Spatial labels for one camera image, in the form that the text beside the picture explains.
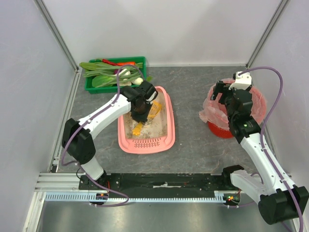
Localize yellow litter scoop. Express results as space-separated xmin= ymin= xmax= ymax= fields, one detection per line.
xmin=132 ymin=101 xmax=162 ymax=136

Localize pink litter box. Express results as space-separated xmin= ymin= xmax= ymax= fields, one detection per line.
xmin=118 ymin=86 xmax=176 ymax=154

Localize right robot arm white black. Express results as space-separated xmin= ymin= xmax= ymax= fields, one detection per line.
xmin=210 ymin=81 xmax=309 ymax=227

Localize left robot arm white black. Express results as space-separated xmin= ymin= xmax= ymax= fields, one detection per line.
xmin=62 ymin=81 xmax=158 ymax=180

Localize cat litter pellets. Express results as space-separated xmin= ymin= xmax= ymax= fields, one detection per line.
xmin=123 ymin=92 xmax=167 ymax=139

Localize white radish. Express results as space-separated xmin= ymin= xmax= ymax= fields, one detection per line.
xmin=119 ymin=69 xmax=131 ymax=79

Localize orange carrot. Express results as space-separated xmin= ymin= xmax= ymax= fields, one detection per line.
xmin=116 ymin=61 xmax=136 ymax=66

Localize red trash bin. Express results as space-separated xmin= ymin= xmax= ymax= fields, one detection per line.
xmin=207 ymin=83 xmax=267 ymax=140

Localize green leafy vegetables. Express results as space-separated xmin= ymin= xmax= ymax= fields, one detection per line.
xmin=80 ymin=61 xmax=152 ymax=90

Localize red chili pepper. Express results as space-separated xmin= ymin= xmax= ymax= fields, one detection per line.
xmin=102 ymin=59 xmax=118 ymax=66

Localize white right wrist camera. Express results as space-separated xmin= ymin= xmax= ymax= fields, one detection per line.
xmin=229 ymin=72 xmax=252 ymax=91

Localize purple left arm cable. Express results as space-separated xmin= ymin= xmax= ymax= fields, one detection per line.
xmin=60 ymin=64 xmax=148 ymax=208

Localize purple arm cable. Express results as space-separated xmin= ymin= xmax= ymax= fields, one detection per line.
xmin=60 ymin=64 xmax=148 ymax=208
xmin=223 ymin=66 xmax=305 ymax=232

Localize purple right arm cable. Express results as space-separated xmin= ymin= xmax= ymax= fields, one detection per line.
xmin=223 ymin=66 xmax=305 ymax=232

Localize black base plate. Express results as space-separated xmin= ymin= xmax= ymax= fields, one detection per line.
xmin=78 ymin=173 xmax=251 ymax=194

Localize blue-white cable duct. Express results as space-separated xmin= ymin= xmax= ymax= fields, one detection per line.
xmin=45 ymin=192 xmax=226 ymax=203

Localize aluminium frame rail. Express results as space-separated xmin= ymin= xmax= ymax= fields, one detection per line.
xmin=35 ymin=70 xmax=82 ymax=192

